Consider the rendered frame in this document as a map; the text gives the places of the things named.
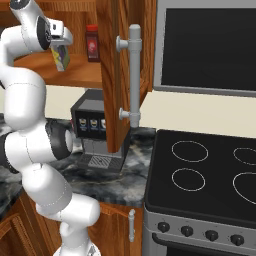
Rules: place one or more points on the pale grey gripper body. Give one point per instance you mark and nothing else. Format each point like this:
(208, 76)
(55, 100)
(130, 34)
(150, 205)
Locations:
(65, 37)

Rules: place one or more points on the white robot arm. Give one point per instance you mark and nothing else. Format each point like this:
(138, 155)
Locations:
(25, 96)

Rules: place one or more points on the green and purple cereal box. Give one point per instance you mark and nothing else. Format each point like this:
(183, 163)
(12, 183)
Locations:
(61, 57)

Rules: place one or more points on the dark red bottle, red cap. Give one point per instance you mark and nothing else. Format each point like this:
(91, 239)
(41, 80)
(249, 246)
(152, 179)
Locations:
(92, 45)

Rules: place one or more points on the black coffee machine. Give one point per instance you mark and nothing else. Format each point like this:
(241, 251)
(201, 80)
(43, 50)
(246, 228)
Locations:
(88, 110)

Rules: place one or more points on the black and grey microwave oven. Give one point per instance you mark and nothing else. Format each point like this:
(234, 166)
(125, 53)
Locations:
(208, 46)

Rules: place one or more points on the wooden panelled base cabinet door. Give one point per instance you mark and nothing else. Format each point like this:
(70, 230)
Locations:
(23, 230)

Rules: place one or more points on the black and grey stove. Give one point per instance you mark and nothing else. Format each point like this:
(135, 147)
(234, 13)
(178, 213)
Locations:
(200, 186)

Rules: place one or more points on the black stove knob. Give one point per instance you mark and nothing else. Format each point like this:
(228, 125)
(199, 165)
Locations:
(211, 235)
(237, 239)
(187, 230)
(163, 227)

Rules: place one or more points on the open wooden wall cabinet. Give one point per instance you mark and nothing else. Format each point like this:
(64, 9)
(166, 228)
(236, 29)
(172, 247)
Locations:
(80, 71)

